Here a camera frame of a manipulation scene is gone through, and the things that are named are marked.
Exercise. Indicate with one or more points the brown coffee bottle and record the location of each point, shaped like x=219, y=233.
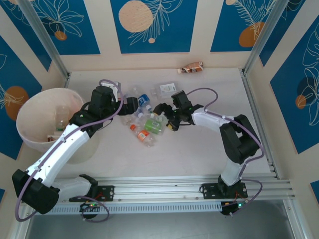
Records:
x=192, y=67

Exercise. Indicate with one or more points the square clear bottle white label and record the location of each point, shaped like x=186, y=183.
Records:
x=164, y=89

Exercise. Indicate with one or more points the red cap clear bottle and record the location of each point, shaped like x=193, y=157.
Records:
x=51, y=138

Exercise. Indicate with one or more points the orange cap clear bottle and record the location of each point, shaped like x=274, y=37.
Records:
x=142, y=135

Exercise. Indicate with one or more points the blue label Pocari bottle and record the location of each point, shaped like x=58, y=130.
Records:
x=143, y=99

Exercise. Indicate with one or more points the beige round bin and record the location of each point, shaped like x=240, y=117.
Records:
x=37, y=112

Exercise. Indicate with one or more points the aluminium frame post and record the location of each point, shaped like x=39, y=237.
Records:
x=264, y=35
x=44, y=35

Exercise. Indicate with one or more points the plain clear plastic bottle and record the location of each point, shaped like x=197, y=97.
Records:
x=127, y=119

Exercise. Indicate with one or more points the small circuit board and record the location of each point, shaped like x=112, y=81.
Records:
x=234, y=206
x=89, y=206

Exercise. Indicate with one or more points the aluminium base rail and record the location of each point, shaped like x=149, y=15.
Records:
x=159, y=189

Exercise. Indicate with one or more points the aluminium frame rail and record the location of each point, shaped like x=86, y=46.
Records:
x=22, y=230
x=294, y=224

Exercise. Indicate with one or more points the bright green label bottle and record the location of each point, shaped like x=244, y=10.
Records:
x=150, y=124

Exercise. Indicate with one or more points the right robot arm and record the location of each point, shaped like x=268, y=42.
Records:
x=209, y=120

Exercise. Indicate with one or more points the grey metal sheet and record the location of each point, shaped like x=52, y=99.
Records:
x=162, y=227

